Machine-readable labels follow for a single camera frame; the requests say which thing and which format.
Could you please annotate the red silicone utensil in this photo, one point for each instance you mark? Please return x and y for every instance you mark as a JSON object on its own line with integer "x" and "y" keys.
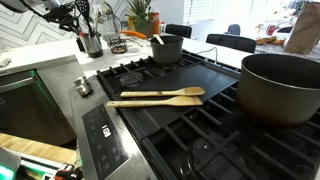
{"x": 82, "y": 34}

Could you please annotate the silver utensil holder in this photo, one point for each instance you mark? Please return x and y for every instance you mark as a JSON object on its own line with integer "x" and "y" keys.
{"x": 91, "y": 45}

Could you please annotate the wooden utensil in pot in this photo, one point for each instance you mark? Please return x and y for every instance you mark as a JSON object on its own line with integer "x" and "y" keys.
{"x": 158, "y": 39}

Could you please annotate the green potted plant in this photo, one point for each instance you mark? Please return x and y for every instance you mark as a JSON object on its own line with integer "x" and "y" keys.
{"x": 140, "y": 15}

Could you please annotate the small dark grey pot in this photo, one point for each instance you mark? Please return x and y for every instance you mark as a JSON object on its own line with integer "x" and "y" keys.
{"x": 166, "y": 51}

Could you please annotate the white cloth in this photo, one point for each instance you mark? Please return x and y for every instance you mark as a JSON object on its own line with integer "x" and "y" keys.
{"x": 4, "y": 62}

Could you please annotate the red can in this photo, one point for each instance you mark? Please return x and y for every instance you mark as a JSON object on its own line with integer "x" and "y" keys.
{"x": 271, "y": 30}

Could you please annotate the silver stove knob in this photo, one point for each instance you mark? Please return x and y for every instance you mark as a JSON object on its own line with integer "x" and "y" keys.
{"x": 83, "y": 86}

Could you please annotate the wooden flat spatula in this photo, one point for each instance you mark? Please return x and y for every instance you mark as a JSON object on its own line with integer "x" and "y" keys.
{"x": 160, "y": 102}

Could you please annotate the white window blinds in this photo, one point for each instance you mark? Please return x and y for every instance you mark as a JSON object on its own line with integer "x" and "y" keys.
{"x": 199, "y": 10}

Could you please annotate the black flat griddle plate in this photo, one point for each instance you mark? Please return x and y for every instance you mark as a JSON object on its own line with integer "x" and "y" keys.
{"x": 186, "y": 81}

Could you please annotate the large dark grey pot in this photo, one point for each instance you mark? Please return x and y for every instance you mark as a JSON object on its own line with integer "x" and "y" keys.
{"x": 276, "y": 96}

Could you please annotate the wide black chair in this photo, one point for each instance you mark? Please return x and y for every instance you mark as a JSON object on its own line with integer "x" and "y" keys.
{"x": 231, "y": 42}

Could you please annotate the small black chair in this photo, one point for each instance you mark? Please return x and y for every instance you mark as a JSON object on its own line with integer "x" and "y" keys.
{"x": 178, "y": 30}

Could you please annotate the blue grey chair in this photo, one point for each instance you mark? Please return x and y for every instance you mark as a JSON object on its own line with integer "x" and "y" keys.
{"x": 234, "y": 29}

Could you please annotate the wooden spoon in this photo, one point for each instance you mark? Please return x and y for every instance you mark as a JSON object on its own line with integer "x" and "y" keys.
{"x": 166, "y": 92}

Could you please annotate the brown paper bag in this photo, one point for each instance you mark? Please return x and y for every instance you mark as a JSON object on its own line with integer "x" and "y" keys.
{"x": 305, "y": 30}

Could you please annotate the black gas stove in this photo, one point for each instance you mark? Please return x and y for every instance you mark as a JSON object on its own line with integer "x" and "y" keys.
{"x": 213, "y": 146}

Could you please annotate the orange bottle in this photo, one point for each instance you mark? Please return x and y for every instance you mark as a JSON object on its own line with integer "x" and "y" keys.
{"x": 156, "y": 22}

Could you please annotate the red and black tool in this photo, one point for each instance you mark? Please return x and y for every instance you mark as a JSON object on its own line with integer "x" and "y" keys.
{"x": 65, "y": 171}

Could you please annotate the orange food packets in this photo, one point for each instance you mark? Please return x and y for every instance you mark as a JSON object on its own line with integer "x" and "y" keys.
{"x": 270, "y": 40}

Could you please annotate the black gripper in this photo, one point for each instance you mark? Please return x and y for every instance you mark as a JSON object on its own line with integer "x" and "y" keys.
{"x": 59, "y": 12}

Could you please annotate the grey device with green light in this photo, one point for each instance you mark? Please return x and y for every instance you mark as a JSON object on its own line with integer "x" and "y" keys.
{"x": 8, "y": 163}

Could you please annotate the stainless steel dishwasher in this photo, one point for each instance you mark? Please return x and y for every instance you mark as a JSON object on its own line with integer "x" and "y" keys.
{"x": 30, "y": 110}

